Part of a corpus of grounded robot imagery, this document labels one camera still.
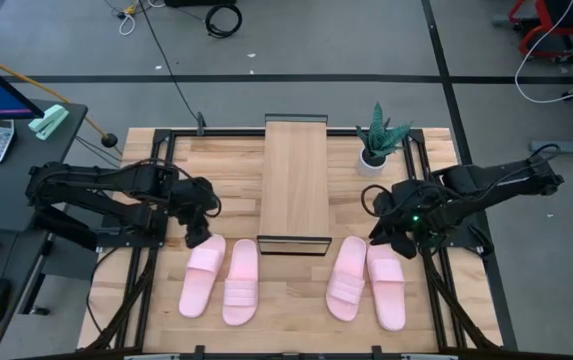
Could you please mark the black box on floor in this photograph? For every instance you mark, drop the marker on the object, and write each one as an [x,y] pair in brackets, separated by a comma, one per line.
[201,2]

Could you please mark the pink rubber slide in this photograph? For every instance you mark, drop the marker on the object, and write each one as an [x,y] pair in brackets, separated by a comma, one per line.
[387,290]
[201,280]
[241,285]
[346,280]

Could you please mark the red and black cart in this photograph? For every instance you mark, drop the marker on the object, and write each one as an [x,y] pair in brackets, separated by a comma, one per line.
[548,22]

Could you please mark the mint green stapler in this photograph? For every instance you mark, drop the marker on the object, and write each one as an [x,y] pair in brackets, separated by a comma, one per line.
[48,120]

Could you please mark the potted green succulent plant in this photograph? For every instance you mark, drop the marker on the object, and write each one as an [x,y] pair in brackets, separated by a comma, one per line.
[378,135]

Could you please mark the dark grey desk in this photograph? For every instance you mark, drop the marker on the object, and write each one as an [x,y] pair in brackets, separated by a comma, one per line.
[11,195]

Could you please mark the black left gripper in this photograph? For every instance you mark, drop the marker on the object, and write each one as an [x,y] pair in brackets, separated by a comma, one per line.
[196,197]

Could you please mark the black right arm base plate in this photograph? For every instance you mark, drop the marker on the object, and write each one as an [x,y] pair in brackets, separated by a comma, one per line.
[466,236]

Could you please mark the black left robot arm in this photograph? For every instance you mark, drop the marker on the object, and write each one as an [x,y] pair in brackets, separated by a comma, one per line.
[91,180]

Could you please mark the black aluminium table frame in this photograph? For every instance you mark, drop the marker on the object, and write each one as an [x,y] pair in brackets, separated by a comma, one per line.
[226,132]

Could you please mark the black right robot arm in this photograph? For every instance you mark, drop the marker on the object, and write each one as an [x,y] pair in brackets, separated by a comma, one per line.
[491,182]

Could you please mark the wooden shelf with black frame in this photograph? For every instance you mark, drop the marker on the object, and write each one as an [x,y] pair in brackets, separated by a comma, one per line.
[293,185]

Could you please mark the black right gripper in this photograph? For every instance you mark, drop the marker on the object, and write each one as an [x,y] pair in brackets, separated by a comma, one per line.
[398,205]

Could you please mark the black round knob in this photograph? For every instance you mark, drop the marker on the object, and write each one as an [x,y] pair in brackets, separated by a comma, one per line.
[109,140]

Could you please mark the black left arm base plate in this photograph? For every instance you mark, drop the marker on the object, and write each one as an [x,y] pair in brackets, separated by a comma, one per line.
[126,241]

